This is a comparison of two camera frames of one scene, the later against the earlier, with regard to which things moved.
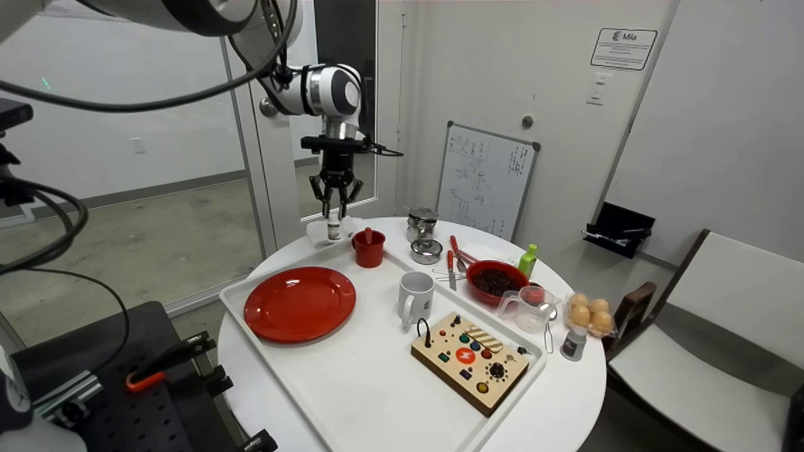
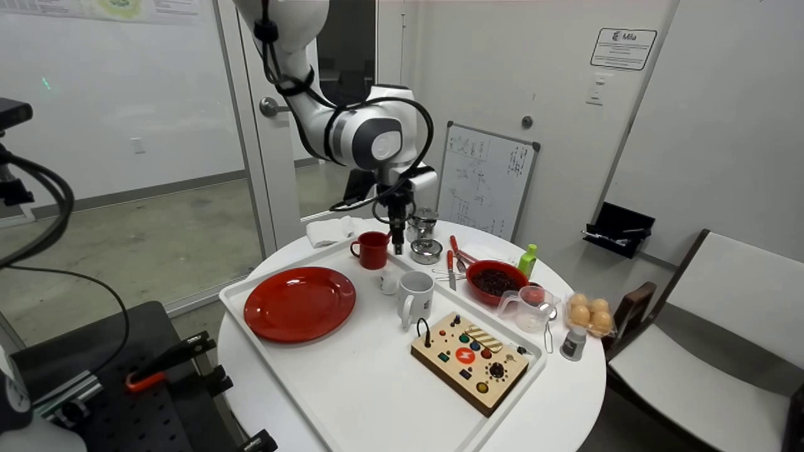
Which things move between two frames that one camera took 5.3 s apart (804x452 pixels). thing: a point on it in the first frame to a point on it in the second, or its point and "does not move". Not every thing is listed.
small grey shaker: [575, 343] does not move
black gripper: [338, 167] to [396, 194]
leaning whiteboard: [485, 180] does not move
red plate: [301, 304] does not move
